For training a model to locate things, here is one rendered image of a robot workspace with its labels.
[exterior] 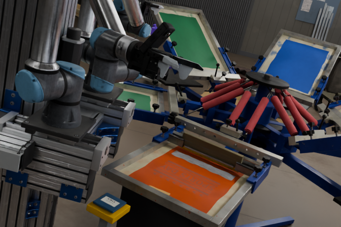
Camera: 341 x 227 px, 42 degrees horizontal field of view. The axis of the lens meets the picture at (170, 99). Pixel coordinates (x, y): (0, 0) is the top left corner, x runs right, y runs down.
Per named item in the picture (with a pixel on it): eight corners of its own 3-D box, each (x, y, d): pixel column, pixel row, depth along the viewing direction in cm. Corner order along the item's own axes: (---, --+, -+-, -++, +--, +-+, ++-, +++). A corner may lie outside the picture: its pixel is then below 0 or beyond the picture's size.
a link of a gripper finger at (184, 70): (196, 83, 132) (167, 74, 131) (203, 64, 131) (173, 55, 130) (198, 85, 129) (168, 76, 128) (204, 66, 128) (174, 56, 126)
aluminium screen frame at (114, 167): (216, 232, 178) (218, 224, 177) (100, 175, 200) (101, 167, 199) (267, 172, 247) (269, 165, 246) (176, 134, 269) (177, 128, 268)
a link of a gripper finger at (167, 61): (173, 84, 116) (161, 75, 124) (180, 62, 115) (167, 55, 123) (163, 81, 115) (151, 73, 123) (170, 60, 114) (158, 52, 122)
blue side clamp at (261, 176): (252, 193, 220) (256, 181, 218) (243, 189, 222) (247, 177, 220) (268, 175, 247) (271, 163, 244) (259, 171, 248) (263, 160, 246)
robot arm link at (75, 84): (87, 100, 170) (94, 67, 166) (61, 105, 159) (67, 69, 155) (65, 89, 176) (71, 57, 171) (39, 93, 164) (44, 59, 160)
